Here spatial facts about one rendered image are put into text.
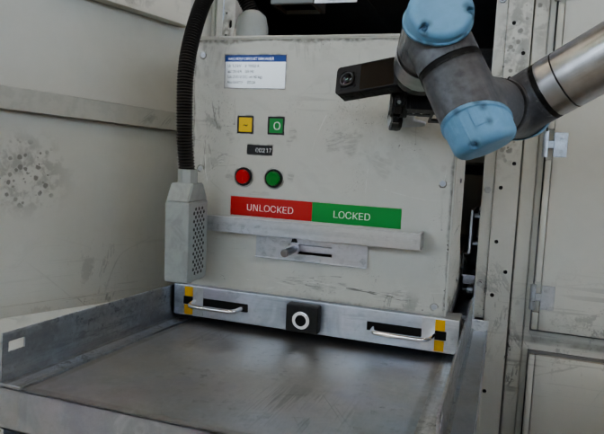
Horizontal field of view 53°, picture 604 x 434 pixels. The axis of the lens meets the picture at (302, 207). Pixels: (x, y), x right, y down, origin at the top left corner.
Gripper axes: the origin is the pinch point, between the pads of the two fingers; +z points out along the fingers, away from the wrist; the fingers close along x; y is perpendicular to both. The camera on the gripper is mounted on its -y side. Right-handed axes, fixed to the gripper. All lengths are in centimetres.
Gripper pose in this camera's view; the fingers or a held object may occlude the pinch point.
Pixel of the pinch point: (390, 119)
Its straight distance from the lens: 102.6
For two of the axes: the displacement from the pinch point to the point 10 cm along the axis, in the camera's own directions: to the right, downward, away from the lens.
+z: 0.4, 2.1, 9.8
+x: 0.8, -9.7, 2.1
